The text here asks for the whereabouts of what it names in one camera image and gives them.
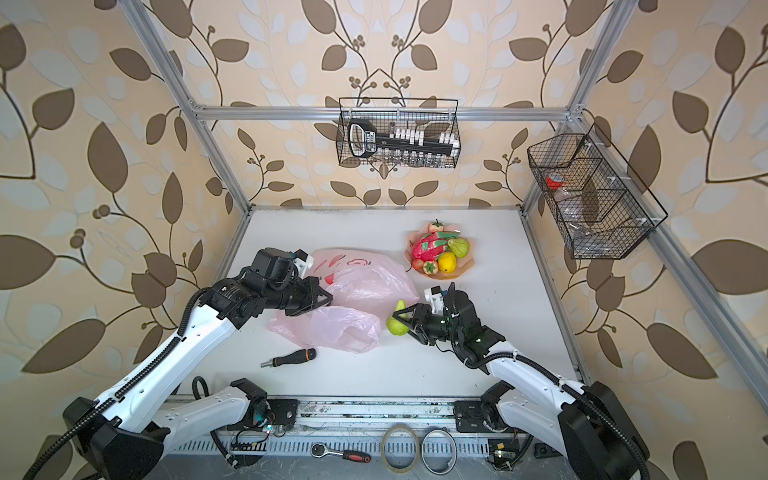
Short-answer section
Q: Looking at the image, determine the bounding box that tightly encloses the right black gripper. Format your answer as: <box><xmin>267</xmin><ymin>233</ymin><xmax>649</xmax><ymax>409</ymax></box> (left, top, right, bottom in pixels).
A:
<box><xmin>394</xmin><ymin>302</ymin><xmax>463</xmax><ymax>345</ymax></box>

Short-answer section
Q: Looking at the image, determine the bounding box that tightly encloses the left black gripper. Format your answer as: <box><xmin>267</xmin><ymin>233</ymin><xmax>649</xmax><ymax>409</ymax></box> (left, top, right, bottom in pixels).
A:
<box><xmin>263</xmin><ymin>275</ymin><xmax>336</xmax><ymax>313</ymax></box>

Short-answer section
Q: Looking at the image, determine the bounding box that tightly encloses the green pear toy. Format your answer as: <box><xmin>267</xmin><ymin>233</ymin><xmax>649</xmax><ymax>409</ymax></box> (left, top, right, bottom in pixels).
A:
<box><xmin>386</xmin><ymin>300</ymin><xmax>409</xmax><ymax>336</ymax></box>
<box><xmin>447</xmin><ymin>237</ymin><xmax>470</xmax><ymax>258</ymax></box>

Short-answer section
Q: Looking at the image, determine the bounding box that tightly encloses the pink plastic fruit-print bag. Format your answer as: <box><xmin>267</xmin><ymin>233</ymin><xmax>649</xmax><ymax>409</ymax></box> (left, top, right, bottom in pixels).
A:
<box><xmin>267</xmin><ymin>248</ymin><xmax>419</xmax><ymax>353</ymax></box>

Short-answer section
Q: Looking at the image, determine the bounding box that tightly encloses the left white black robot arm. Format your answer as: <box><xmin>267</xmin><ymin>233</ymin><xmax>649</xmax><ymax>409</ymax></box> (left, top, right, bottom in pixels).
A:
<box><xmin>24</xmin><ymin>248</ymin><xmax>333</xmax><ymax>479</ymax></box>

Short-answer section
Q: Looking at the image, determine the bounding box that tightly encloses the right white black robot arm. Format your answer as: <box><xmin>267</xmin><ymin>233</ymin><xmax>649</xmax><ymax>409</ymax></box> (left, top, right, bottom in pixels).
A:
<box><xmin>392</xmin><ymin>286</ymin><xmax>651</xmax><ymax>479</ymax></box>

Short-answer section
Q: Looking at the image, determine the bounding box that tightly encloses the small strawberry toy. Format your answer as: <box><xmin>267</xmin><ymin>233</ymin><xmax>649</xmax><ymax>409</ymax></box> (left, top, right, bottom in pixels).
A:
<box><xmin>422</xmin><ymin>260</ymin><xmax>440</xmax><ymax>275</ymax></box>

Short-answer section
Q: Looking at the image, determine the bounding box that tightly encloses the black orange screwdriver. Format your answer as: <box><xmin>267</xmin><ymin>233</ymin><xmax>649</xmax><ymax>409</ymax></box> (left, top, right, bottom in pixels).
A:
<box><xmin>260</xmin><ymin>348</ymin><xmax>317</xmax><ymax>368</ymax></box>

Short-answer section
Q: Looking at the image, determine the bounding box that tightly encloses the yellow lemon toy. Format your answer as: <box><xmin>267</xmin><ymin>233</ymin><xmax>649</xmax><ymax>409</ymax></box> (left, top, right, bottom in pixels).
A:
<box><xmin>437</xmin><ymin>251</ymin><xmax>458</xmax><ymax>274</ymax></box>

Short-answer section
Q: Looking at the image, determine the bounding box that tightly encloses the orange fruit plate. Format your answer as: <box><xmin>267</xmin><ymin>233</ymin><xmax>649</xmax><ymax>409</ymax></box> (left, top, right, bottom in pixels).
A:
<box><xmin>404</xmin><ymin>223</ymin><xmax>475</xmax><ymax>280</ymax></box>

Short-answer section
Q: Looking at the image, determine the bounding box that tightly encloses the pink dragon fruit toy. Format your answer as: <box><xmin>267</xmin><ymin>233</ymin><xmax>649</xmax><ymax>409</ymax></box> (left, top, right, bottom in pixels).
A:
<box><xmin>410</xmin><ymin>231</ymin><xmax>460</xmax><ymax>262</ymax></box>

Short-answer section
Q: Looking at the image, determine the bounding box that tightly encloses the clear tape roll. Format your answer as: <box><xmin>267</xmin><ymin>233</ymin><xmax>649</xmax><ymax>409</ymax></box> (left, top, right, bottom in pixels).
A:
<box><xmin>379</xmin><ymin>424</ymin><xmax>421</xmax><ymax>474</ymax></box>

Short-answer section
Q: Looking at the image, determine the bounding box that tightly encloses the grey tape roll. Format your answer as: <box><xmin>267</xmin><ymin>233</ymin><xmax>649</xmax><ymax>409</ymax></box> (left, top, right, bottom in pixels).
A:
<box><xmin>420</xmin><ymin>429</ymin><xmax>458</xmax><ymax>476</ymax></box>

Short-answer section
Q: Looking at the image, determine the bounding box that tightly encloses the black socket set holder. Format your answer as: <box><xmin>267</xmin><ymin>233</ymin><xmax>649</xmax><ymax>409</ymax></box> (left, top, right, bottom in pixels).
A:
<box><xmin>346</xmin><ymin>120</ymin><xmax>461</xmax><ymax>159</ymax></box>

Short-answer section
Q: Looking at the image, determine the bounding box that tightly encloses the red-capped plastic bottle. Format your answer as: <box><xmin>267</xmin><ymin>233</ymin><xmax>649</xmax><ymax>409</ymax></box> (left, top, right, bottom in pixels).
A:
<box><xmin>545</xmin><ymin>172</ymin><xmax>604</xmax><ymax>244</ymax></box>

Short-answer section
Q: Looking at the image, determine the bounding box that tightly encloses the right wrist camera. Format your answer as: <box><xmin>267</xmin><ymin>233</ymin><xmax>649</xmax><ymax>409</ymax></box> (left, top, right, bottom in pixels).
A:
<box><xmin>424</xmin><ymin>283</ymin><xmax>458</xmax><ymax>315</ymax></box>

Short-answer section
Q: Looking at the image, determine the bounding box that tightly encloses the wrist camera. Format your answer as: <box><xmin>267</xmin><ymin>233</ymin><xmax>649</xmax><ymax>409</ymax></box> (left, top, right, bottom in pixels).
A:
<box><xmin>250</xmin><ymin>247</ymin><xmax>314</xmax><ymax>281</ymax></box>
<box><xmin>424</xmin><ymin>283</ymin><xmax>458</xmax><ymax>315</ymax></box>

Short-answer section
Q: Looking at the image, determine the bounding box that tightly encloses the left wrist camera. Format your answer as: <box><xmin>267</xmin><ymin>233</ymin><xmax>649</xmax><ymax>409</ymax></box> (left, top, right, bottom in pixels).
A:
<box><xmin>250</xmin><ymin>247</ymin><xmax>314</xmax><ymax>281</ymax></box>

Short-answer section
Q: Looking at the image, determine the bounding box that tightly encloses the red-handled ratchet wrench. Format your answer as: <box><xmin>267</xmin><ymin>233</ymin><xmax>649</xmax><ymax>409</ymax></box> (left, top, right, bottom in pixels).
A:
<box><xmin>310</xmin><ymin>443</ymin><xmax>372</xmax><ymax>463</ymax></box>

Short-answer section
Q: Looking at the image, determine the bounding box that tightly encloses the centre black wire basket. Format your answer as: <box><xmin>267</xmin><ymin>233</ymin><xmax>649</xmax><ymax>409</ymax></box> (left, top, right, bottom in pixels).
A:
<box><xmin>335</xmin><ymin>95</ymin><xmax>462</xmax><ymax>169</ymax></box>

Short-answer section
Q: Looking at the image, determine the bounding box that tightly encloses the black wire basket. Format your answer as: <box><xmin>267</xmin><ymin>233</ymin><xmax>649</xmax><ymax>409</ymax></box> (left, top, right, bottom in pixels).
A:
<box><xmin>335</xmin><ymin>95</ymin><xmax>462</xmax><ymax>169</ymax></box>
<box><xmin>527</xmin><ymin>125</ymin><xmax>668</xmax><ymax>260</ymax></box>

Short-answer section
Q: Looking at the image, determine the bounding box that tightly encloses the right black wire basket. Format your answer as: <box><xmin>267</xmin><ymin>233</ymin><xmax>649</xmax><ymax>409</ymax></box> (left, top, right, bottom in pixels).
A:
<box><xmin>527</xmin><ymin>125</ymin><xmax>668</xmax><ymax>260</ymax></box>

